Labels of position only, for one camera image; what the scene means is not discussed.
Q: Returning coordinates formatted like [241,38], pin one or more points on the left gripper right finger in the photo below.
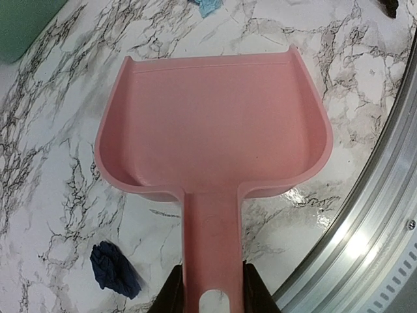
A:
[257,298]

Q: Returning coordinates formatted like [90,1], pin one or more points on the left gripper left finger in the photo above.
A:
[171,297]

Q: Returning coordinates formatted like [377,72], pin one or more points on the pink plastic dustpan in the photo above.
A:
[210,132]

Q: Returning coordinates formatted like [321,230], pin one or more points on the small dark blue scrap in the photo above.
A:
[112,270]

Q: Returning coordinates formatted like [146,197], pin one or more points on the light blue paper scrap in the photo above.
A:
[207,7]

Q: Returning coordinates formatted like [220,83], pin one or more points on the green plastic waste bin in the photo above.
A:
[22,22]

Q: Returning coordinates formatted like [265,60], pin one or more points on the black scrap lower piece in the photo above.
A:
[389,7]

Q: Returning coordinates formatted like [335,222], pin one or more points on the aluminium front rail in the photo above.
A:
[368,254]

